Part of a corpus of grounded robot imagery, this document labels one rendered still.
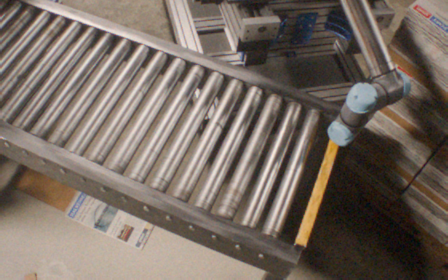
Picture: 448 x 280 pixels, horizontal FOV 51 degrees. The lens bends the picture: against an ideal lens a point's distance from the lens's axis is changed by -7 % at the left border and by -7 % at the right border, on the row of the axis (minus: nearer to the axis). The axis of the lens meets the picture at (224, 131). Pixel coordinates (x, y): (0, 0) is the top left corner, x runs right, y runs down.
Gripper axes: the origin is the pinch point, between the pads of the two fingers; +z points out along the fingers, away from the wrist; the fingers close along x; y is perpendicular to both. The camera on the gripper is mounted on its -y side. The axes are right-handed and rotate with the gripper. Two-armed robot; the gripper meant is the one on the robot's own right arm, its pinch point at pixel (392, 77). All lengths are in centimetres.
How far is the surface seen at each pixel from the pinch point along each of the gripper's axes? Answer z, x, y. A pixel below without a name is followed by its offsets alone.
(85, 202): -77, 73, -85
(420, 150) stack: 7.9, -21.8, -29.0
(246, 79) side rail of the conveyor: -32.7, 34.2, -5.4
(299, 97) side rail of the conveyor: -25.8, 18.4, -5.4
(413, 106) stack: 7.4, -10.2, -12.1
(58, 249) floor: -100, 65, -85
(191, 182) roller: -71, 21, -6
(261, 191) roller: -59, 6, -5
